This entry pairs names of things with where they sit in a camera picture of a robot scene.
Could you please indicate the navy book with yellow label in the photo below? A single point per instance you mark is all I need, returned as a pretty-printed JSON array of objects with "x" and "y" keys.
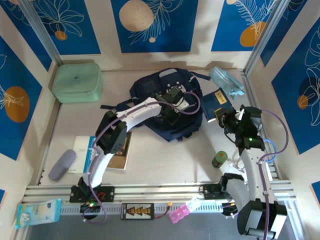
[{"x": 212, "y": 102}]

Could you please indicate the navy blue backpack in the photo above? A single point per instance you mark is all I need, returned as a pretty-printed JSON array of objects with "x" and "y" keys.
[{"x": 180, "y": 130}]

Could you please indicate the light blue pencil case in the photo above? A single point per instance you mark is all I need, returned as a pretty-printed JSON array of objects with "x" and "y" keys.
[{"x": 222, "y": 80}]

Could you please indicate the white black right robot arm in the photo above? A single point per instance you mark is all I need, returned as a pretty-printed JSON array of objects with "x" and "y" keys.
[{"x": 250, "y": 175}]

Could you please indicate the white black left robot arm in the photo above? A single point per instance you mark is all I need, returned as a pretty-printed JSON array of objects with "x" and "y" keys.
[{"x": 140, "y": 112}]

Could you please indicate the mint green zippered case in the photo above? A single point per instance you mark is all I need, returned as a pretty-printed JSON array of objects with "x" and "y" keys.
[{"x": 77, "y": 82}]

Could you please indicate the lavender glasses case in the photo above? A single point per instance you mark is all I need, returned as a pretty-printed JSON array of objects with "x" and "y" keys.
[{"x": 61, "y": 165}]

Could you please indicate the dark jar with green lid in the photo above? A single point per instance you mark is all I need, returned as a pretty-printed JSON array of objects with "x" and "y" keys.
[{"x": 219, "y": 158}]

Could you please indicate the small black electronics board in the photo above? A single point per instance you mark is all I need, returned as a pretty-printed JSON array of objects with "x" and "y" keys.
[
  {"x": 86, "y": 208},
  {"x": 227, "y": 210}
]

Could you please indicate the pink plastic pill box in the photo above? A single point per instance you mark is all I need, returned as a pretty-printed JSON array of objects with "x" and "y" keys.
[{"x": 178, "y": 215}]

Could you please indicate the black charger board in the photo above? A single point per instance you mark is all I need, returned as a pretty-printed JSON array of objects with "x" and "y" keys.
[{"x": 137, "y": 211}]

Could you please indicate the blue wet wipes packet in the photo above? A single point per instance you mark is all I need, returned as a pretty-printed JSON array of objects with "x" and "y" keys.
[{"x": 37, "y": 212}]

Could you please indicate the blue floral wall panel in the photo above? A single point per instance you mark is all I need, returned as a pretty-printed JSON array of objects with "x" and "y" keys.
[
  {"x": 225, "y": 25},
  {"x": 7, "y": 75},
  {"x": 175, "y": 37},
  {"x": 82, "y": 37},
  {"x": 287, "y": 100}
]

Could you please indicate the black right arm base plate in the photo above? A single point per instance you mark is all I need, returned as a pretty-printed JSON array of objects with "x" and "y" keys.
[{"x": 210, "y": 191}]

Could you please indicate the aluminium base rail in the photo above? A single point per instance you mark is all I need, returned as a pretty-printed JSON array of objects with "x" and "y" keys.
[{"x": 155, "y": 191}]

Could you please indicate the aluminium corner post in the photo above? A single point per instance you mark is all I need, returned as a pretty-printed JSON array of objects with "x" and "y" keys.
[
  {"x": 42, "y": 32},
  {"x": 268, "y": 32}
]

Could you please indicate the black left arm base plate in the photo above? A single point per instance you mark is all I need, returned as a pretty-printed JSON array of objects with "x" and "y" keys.
[{"x": 107, "y": 193}]

